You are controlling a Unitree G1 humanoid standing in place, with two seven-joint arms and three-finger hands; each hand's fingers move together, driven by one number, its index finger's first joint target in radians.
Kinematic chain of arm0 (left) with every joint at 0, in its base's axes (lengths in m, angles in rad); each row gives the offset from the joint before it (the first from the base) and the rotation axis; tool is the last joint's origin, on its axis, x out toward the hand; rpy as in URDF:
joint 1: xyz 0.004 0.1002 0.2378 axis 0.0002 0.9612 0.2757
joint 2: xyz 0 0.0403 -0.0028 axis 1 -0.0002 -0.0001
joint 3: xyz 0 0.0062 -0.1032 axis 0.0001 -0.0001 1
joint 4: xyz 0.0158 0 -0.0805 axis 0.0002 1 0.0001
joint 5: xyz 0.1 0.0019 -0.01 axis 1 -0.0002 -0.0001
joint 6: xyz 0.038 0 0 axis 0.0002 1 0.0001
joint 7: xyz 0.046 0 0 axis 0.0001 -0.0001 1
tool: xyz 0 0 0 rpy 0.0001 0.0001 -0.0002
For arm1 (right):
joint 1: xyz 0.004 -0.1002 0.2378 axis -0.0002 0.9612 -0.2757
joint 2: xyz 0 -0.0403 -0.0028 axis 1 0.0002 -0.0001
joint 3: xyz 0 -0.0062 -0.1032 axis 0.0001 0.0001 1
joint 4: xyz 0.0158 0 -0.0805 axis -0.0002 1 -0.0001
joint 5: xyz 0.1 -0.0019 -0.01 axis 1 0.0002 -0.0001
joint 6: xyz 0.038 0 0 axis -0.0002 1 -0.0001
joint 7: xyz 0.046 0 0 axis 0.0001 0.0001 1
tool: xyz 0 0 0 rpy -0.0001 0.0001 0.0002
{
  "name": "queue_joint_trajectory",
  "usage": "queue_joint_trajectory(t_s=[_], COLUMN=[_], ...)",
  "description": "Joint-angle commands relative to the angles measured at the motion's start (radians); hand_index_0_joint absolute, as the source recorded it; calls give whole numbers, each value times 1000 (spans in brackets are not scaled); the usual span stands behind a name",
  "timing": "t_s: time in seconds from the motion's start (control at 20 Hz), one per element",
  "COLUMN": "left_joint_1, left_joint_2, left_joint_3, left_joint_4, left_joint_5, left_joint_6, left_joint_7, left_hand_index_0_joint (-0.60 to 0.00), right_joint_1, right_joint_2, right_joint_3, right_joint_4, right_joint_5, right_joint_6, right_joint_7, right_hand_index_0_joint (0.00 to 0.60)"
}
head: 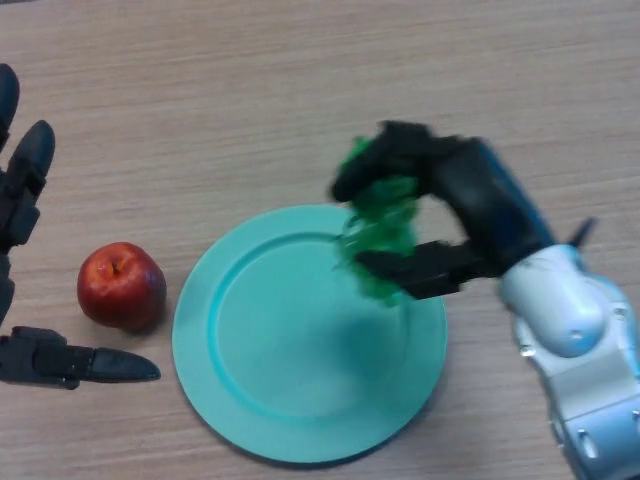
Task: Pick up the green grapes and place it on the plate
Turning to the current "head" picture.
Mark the teal round plate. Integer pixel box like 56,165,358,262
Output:
171,204,448,465

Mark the red apple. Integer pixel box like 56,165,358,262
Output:
76,241,168,334

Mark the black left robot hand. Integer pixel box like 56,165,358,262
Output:
0,63,162,391

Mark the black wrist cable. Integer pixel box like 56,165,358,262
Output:
572,218,599,249

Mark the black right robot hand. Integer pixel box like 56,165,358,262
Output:
327,120,559,301

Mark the green grape bunch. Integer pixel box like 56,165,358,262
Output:
332,137,421,309

